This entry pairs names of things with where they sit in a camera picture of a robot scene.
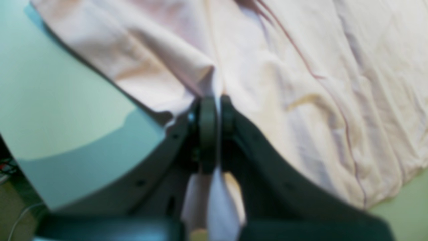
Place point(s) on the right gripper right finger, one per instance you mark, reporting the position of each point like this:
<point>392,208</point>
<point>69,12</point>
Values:
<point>280,203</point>

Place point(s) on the pink T-shirt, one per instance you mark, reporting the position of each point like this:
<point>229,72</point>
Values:
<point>338,87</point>

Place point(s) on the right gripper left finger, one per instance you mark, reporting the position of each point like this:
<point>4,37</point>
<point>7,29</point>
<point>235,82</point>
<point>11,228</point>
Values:
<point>146,203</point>

